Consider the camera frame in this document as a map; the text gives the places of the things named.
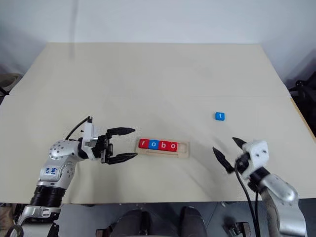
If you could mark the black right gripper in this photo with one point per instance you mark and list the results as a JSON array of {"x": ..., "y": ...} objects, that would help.
[{"x": 240, "y": 161}]

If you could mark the wooden letter tray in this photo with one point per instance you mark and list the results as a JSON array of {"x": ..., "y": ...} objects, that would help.
[{"x": 184, "y": 148}]

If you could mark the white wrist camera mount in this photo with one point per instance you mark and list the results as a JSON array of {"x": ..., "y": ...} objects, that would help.
[
  {"x": 87, "y": 132},
  {"x": 258, "y": 150}
]

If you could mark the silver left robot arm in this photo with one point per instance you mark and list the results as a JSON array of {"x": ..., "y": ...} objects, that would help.
[{"x": 59, "y": 150}]

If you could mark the dark rounded shape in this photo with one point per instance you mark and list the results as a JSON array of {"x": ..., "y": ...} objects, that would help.
[
  {"x": 192, "y": 221},
  {"x": 133, "y": 222}
]

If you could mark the blue letter tile t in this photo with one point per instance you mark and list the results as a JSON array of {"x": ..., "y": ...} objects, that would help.
[{"x": 219, "y": 116}]

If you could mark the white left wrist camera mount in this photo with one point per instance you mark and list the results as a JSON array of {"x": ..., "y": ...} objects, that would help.
[{"x": 87, "y": 132}]

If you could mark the beige round background object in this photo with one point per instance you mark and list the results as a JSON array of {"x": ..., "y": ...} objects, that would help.
[{"x": 8, "y": 79}]

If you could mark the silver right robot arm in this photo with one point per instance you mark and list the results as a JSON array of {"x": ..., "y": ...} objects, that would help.
[{"x": 279, "y": 187}]

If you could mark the red letter tile o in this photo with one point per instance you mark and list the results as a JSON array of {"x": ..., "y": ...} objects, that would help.
[{"x": 172, "y": 146}]

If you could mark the black background equipment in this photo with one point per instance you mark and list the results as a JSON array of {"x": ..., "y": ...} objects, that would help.
[{"x": 304, "y": 98}]

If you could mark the red letter tile b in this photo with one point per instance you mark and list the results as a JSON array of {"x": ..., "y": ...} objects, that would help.
[{"x": 163, "y": 145}]

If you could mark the red letter tile r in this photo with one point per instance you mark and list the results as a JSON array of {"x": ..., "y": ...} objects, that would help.
[{"x": 144, "y": 144}]

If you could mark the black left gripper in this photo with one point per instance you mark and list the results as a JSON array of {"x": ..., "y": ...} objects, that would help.
[{"x": 102, "y": 148}]

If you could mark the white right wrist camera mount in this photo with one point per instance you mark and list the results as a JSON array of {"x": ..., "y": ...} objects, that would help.
[{"x": 258, "y": 150}]

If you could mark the blue letter tile o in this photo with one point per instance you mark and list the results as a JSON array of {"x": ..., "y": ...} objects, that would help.
[{"x": 153, "y": 144}]

